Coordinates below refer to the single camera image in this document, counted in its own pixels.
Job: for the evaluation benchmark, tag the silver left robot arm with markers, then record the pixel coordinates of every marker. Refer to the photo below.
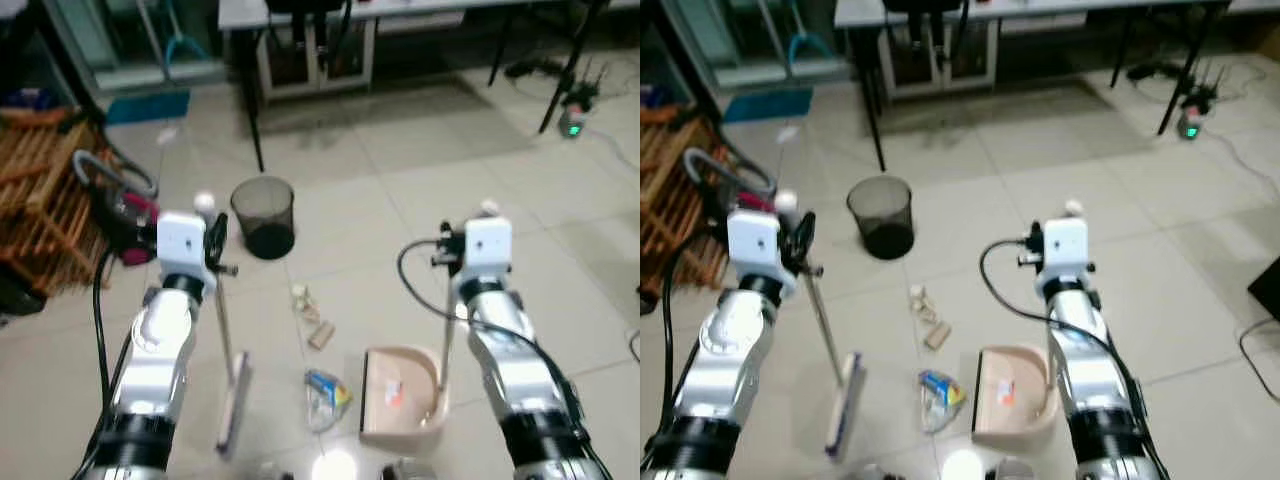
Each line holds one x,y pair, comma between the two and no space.
735,360
155,360

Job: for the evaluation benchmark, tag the blue floor mat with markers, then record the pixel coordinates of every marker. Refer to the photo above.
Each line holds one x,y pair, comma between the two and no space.
150,107
768,107

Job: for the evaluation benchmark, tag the black mesh wastebasket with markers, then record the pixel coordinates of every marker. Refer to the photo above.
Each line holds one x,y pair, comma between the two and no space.
880,235
265,235

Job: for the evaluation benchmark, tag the red black vacuum cleaner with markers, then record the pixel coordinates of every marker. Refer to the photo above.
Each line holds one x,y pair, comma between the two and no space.
755,203
130,225

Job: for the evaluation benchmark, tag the small beige scrap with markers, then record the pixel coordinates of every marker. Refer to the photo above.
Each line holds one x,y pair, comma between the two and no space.
300,293
928,313
917,293
311,313

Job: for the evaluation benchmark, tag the white paper scrap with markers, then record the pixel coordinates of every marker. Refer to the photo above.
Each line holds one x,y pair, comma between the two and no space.
169,135

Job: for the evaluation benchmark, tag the brown cardboard tube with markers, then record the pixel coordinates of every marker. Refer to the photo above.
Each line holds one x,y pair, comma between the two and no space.
938,337
321,337

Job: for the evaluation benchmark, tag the wooden slatted rack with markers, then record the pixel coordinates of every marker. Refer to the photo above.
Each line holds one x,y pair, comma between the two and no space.
45,210
670,200

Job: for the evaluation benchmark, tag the blue yellow plastic wrapper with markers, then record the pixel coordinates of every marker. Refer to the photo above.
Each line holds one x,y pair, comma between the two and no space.
940,395
325,395

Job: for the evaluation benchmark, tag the black router with antennas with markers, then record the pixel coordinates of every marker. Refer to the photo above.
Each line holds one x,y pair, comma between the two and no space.
585,98
1205,98

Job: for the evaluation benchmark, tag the white low cabinet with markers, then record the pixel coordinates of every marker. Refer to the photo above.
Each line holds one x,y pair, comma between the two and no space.
315,65
940,65

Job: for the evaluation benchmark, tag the aluminium glass door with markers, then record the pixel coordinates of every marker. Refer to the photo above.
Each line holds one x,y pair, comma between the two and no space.
720,40
100,40

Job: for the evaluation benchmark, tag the grey table with black legs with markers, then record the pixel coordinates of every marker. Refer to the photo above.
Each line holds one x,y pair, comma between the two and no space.
855,12
235,12

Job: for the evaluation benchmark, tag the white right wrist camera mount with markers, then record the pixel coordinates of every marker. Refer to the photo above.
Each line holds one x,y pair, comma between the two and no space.
487,248
1066,248

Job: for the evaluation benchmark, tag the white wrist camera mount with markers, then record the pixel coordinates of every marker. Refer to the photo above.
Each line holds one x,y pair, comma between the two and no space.
752,245
180,245
487,248
1066,248

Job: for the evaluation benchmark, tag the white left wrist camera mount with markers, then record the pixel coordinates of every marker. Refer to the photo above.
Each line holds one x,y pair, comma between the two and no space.
752,245
180,245

